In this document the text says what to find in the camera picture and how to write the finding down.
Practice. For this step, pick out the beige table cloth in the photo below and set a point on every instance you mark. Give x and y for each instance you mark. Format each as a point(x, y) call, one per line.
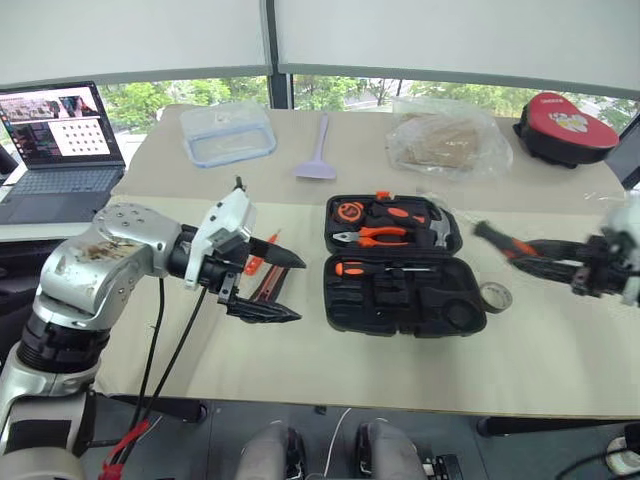
point(360, 190)

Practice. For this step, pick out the dark window frame post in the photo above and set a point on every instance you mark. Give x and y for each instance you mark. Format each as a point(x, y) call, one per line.
point(276, 60)

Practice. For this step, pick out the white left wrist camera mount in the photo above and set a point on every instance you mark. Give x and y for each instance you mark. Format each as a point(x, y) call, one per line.
point(230, 215)

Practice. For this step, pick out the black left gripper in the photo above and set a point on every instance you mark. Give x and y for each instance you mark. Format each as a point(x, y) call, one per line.
point(220, 272)

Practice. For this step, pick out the red black heart-shaped case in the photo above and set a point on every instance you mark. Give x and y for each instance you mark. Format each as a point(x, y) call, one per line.
point(565, 127)

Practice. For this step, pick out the slim orange tester screwdriver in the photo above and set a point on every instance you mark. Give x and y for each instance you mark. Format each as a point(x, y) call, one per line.
point(270, 239)

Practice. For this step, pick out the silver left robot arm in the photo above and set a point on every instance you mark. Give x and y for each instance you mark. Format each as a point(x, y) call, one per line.
point(100, 270)

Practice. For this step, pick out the red black utility knife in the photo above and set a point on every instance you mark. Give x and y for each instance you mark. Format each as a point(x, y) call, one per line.
point(272, 282)

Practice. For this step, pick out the beige cardboard sheet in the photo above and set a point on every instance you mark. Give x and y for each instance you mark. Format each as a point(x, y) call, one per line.
point(350, 370)

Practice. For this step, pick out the small black floor piece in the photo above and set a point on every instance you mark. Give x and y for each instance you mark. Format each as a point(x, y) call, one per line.
point(320, 410)

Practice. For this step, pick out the dark monitor edge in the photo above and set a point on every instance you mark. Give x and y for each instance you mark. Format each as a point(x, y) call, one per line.
point(625, 155)

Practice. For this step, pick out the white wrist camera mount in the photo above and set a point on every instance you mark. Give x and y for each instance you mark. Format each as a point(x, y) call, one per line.
point(230, 215)
point(622, 220)

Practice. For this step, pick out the clear container blue rim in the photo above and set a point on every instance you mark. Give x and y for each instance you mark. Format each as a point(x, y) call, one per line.
point(227, 135)

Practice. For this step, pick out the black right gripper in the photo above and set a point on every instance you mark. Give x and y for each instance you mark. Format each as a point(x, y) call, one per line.
point(600, 267)

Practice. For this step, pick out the white roller blind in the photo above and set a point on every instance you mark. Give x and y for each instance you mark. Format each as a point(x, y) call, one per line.
point(130, 35)
point(450, 35)

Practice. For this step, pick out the grey tape roll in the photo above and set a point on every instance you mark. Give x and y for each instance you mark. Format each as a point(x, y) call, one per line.
point(496, 297)

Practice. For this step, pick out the orange black tape measure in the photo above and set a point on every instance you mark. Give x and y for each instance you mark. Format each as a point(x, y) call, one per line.
point(349, 211)

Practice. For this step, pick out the open grey laptop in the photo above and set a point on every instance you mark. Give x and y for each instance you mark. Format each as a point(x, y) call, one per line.
point(60, 165)

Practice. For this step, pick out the grey rounded robot leg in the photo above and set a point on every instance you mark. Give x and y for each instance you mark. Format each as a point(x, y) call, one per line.
point(390, 452)
point(270, 452)

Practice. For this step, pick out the purple plastic spatula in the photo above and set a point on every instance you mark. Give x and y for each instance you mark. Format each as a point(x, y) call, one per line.
point(316, 167)

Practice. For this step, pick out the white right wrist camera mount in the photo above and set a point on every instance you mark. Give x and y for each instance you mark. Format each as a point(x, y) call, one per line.
point(622, 220)

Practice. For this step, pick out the clear bag brown contents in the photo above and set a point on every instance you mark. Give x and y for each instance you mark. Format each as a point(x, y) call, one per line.
point(445, 140)

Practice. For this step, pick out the black plastic tool case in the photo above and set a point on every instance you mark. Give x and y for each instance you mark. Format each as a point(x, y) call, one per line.
point(400, 305)

